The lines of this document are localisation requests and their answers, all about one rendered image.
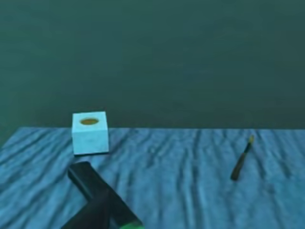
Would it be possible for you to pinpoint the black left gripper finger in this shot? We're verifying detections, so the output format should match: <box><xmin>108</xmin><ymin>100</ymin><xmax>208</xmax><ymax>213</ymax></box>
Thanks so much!
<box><xmin>61</xmin><ymin>161</ymin><xmax>143</xmax><ymax>229</ymax></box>

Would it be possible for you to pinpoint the white block with round hole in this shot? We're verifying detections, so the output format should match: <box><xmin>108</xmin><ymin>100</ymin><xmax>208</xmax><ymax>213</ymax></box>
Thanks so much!
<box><xmin>72</xmin><ymin>110</ymin><xmax>110</xmax><ymax>155</ymax></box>

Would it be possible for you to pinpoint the green plastic piece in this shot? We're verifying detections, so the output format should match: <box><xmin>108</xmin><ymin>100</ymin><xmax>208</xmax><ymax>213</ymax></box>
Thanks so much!
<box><xmin>116</xmin><ymin>220</ymin><xmax>144</xmax><ymax>229</ymax></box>

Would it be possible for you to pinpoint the blue wrinkled table cloth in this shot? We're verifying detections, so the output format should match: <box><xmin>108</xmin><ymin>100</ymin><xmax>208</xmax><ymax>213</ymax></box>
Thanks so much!
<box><xmin>0</xmin><ymin>127</ymin><xmax>305</xmax><ymax>229</ymax></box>

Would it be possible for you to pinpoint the dark-handled screwdriver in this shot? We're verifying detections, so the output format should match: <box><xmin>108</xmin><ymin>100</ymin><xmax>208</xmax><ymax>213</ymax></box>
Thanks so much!
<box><xmin>230</xmin><ymin>135</ymin><xmax>255</xmax><ymax>181</ymax></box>

